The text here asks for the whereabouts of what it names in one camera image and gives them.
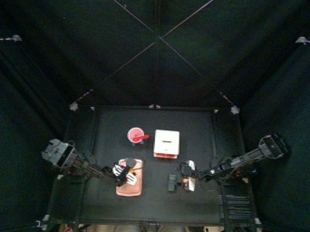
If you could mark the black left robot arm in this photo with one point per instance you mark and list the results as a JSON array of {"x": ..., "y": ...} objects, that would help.
[{"x": 64, "y": 154}]

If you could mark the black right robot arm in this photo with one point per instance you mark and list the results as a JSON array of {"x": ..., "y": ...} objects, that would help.
[{"x": 258, "y": 152}]

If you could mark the small orange toy piece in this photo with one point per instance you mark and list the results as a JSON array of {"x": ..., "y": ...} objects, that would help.
[{"x": 184, "y": 180}]

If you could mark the pink cutting board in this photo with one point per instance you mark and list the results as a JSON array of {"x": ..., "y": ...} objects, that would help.
[{"x": 128, "y": 190}]

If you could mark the white box with red edge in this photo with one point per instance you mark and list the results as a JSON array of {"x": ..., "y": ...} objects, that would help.
[{"x": 165, "y": 142}]

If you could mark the red toy spoon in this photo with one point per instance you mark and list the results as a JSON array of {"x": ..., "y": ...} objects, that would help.
[{"x": 141, "y": 137}]

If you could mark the pink toy cup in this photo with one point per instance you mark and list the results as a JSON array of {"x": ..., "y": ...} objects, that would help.
[{"x": 135, "y": 134}]

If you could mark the black base plate with text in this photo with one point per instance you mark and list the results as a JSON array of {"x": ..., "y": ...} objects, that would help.
[{"x": 237, "y": 205}]

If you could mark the plain black base plate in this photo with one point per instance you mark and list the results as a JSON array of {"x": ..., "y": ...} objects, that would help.
[{"x": 64, "y": 202}]

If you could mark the grey frame corner bracket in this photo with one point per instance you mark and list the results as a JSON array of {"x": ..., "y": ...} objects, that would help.
[
  {"x": 14, "y": 38},
  {"x": 73, "y": 106},
  {"x": 233, "y": 110},
  {"x": 302, "y": 40}
]

